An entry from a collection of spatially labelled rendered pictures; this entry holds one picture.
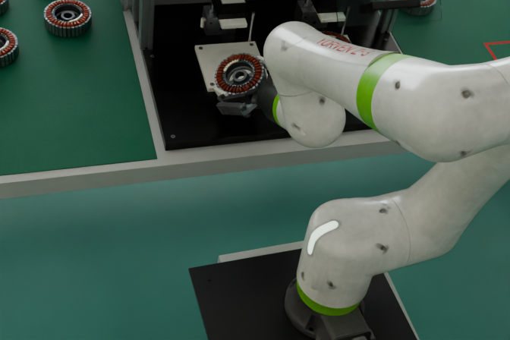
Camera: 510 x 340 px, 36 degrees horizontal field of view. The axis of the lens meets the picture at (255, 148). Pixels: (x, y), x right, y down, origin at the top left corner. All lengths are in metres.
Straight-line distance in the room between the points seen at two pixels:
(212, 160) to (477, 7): 0.97
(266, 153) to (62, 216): 0.98
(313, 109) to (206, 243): 1.18
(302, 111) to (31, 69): 0.75
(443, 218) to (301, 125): 0.29
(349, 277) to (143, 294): 1.14
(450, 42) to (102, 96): 0.92
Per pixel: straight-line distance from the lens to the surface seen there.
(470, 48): 2.17
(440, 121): 0.97
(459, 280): 2.61
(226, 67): 1.75
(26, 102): 1.82
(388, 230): 1.33
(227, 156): 1.72
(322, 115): 1.38
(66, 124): 1.76
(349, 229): 1.31
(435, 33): 2.18
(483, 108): 1.00
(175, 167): 1.70
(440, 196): 1.29
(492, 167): 1.19
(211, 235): 2.51
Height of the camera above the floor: 2.02
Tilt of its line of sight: 47 degrees down
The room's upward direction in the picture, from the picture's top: 11 degrees clockwise
